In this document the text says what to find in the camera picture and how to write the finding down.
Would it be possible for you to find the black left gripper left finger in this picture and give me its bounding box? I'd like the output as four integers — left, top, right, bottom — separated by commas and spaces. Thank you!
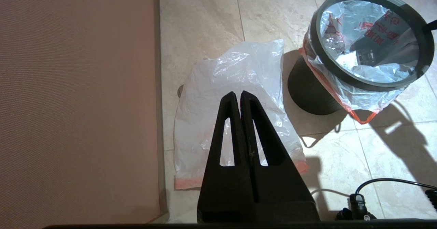
197, 92, 256, 223

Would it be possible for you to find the clear crumpled plastic bottle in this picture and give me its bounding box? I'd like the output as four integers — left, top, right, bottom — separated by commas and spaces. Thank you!
322, 31, 346, 54

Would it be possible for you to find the clean translucent white trash bag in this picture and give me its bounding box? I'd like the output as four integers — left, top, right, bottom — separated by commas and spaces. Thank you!
173, 39, 309, 191

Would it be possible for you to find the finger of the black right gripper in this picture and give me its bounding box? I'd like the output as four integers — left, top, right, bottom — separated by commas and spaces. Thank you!
422, 17, 437, 35

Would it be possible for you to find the plastic bottle with white label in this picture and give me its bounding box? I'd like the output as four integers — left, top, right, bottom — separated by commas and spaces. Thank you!
336, 50, 376, 69

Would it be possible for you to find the black cable with plug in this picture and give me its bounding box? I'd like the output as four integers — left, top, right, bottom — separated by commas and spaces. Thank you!
336, 178, 437, 221

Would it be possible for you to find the black braided cable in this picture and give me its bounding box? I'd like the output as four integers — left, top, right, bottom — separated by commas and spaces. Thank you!
424, 188, 437, 212

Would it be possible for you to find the used translucent orange-drawstring trash bag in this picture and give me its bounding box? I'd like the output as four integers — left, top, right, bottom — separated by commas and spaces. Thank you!
299, 0, 422, 124

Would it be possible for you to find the black trash bin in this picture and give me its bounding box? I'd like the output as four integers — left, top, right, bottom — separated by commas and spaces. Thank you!
287, 53, 345, 116

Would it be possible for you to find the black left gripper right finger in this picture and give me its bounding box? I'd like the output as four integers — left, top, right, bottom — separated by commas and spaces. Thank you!
241, 91, 320, 223

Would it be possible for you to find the thin white cable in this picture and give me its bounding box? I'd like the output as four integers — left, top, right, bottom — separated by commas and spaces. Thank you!
309, 189, 350, 199

